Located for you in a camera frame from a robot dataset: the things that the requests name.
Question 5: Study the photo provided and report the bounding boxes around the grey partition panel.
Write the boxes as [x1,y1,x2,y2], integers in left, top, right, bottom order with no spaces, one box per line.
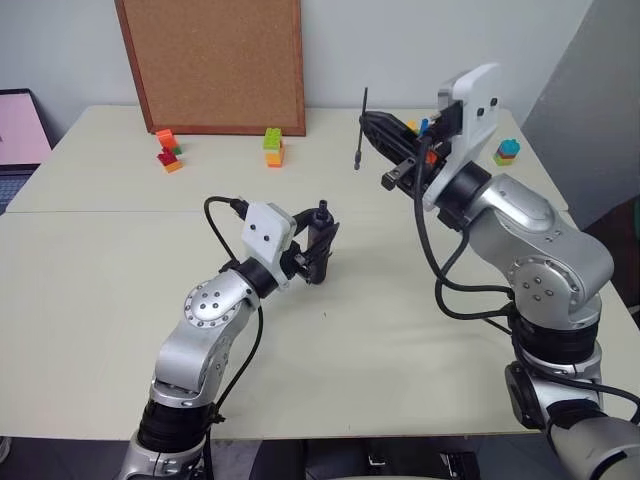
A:
[519,0,640,232]

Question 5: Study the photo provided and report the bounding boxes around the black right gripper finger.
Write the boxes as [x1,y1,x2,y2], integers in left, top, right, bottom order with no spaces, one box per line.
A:
[359,110,420,142]
[363,123,418,166]

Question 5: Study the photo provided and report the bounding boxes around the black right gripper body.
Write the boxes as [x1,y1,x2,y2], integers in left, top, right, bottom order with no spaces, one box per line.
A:
[381,101,466,200]

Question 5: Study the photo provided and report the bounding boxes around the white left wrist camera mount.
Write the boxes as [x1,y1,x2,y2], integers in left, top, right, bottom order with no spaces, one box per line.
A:
[241,201,297,290]

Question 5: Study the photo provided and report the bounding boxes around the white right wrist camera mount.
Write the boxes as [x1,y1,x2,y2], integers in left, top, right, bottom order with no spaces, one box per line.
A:
[422,62,503,211]

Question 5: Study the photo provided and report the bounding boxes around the multicoloured round-topped block stack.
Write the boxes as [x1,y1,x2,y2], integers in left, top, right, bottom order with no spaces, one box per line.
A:
[492,139,522,168]

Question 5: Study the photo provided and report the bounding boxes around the orange and green block stack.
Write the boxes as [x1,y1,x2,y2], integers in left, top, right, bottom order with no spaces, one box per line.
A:
[155,128,183,154]

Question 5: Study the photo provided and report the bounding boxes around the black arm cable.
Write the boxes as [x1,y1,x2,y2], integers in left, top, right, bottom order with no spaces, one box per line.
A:
[202,195,265,480]
[411,130,640,401]

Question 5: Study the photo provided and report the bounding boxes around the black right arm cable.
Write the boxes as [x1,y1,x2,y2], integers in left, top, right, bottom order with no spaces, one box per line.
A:
[411,130,640,401]

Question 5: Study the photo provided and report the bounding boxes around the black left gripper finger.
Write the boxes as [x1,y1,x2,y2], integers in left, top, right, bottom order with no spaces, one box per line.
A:
[291,209,321,246]
[323,221,343,260]

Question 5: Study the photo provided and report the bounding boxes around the red and orange block stack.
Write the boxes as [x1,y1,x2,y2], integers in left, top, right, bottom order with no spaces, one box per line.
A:
[156,149,185,175]

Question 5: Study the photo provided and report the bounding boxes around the wood-framed cork board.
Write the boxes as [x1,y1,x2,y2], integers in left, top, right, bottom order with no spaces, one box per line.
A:
[113,0,307,137]

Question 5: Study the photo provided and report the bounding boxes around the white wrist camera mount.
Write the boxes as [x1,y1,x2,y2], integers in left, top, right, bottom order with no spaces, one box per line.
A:
[422,62,503,211]
[241,201,297,290]

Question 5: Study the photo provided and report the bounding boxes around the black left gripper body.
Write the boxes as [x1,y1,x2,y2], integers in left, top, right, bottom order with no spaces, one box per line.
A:
[280,239,327,287]

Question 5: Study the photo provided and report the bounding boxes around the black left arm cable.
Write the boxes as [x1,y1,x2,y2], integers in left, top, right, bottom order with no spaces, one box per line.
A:
[202,195,265,480]

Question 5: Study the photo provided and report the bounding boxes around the green yellow orange block stack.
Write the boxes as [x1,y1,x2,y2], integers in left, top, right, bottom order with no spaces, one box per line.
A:
[262,127,287,169]

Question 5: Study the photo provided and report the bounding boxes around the open laptop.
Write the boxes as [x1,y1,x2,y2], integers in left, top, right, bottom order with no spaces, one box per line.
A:
[0,88,54,216]

